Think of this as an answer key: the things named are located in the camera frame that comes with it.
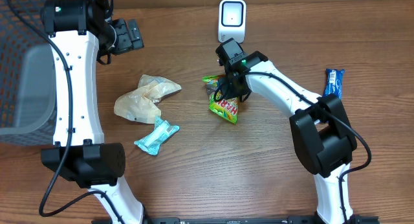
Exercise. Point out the white barcode scanner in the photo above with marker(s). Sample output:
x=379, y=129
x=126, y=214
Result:
x=232, y=20

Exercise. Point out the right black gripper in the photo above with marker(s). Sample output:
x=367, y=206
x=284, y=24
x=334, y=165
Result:
x=228, y=94

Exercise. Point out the mint green snack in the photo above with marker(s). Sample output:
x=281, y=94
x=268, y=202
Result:
x=151, y=143

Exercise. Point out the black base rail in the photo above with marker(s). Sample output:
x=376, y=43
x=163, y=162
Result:
x=290, y=220

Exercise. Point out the beige snack bag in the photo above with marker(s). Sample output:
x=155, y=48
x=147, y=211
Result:
x=140, y=105

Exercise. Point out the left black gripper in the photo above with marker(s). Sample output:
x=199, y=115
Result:
x=128, y=43

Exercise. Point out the blue cookie pack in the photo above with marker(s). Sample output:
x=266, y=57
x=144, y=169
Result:
x=334, y=82

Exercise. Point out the dark grey plastic basket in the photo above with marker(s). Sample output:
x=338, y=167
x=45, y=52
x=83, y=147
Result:
x=28, y=87

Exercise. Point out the green gummy candy bag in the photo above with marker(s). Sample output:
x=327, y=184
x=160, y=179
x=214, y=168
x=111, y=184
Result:
x=225, y=108

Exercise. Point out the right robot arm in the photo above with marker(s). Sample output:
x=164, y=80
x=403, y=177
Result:
x=321, y=134

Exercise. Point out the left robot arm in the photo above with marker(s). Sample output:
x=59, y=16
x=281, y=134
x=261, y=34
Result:
x=80, y=32

